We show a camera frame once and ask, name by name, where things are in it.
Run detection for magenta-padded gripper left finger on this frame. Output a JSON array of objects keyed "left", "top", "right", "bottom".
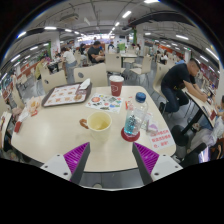
[{"left": 39, "top": 142, "right": 91, "bottom": 185}]

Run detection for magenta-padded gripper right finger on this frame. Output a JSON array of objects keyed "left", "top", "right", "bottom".
[{"left": 131, "top": 141, "right": 184, "bottom": 186}]

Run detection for clear blue-capped water bottle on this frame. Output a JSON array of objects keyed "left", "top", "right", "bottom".
[{"left": 123, "top": 91, "right": 149, "bottom": 137}]

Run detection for white sign with red text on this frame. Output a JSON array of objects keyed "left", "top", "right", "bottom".
[{"left": 148, "top": 127, "right": 177, "bottom": 152}]

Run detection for flat round red coaster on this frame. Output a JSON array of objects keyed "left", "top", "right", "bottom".
[{"left": 120, "top": 126, "right": 142, "bottom": 144}]

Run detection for colourful sticker sheet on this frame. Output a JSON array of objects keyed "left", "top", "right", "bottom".
[{"left": 84, "top": 92, "right": 125, "bottom": 115}]

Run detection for brown food tray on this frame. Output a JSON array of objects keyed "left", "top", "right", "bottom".
[{"left": 40, "top": 81, "right": 94, "bottom": 109}]

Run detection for red table card holder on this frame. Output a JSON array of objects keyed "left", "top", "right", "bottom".
[{"left": 13, "top": 120, "right": 23, "bottom": 135}]

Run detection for clear bag of fried food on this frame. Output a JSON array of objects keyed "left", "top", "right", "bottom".
[{"left": 26, "top": 96, "right": 43, "bottom": 116}]

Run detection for beige canteen table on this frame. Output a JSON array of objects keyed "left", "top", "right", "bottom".
[
  {"left": 182, "top": 86, "right": 219, "bottom": 135},
  {"left": 0, "top": 110, "right": 13, "bottom": 150}
]

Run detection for person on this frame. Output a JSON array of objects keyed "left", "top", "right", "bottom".
[
  {"left": 34, "top": 56, "right": 50, "bottom": 81},
  {"left": 203, "top": 95, "right": 224, "bottom": 148},
  {"left": 86, "top": 40, "right": 106, "bottom": 65},
  {"left": 174, "top": 54, "right": 186, "bottom": 66},
  {"left": 60, "top": 46, "right": 79, "bottom": 76},
  {"left": 158, "top": 58, "right": 210, "bottom": 115}
]

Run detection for white paper napkin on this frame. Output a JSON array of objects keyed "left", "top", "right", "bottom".
[{"left": 78, "top": 77, "right": 92, "bottom": 91}]

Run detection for red paper cup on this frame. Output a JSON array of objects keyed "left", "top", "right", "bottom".
[{"left": 108, "top": 74, "right": 125, "bottom": 98}]

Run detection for group of beige canteen chairs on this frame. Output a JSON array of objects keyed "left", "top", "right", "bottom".
[{"left": 0, "top": 49, "right": 175, "bottom": 112}]

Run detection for ceiling air conditioner unit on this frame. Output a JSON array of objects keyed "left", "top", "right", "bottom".
[{"left": 59, "top": 12, "right": 81, "bottom": 23}]

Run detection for ceiling strip lights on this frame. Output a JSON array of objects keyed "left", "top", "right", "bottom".
[{"left": 0, "top": 0, "right": 222, "bottom": 82}]

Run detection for cream mug with brown handle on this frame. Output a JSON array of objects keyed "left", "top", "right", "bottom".
[{"left": 78, "top": 110, "right": 114, "bottom": 143}]

